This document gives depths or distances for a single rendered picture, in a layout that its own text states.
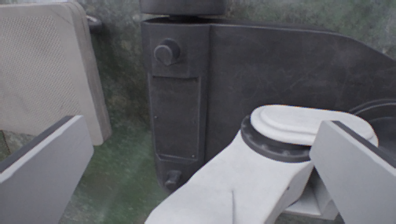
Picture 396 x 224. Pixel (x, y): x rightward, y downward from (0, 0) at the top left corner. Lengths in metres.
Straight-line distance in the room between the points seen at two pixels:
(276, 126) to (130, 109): 0.58
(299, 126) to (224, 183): 0.15
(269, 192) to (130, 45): 0.58
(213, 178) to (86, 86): 0.41
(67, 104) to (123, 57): 0.23
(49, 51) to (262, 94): 0.52
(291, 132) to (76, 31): 0.49
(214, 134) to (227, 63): 0.19
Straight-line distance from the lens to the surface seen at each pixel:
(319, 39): 0.47
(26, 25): 0.65
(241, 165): 0.33
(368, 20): 0.69
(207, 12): 0.44
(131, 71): 0.74
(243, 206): 0.28
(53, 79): 0.65
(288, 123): 0.36
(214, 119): 0.52
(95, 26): 0.69
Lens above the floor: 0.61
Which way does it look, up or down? 59 degrees down
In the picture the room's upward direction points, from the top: 158 degrees counter-clockwise
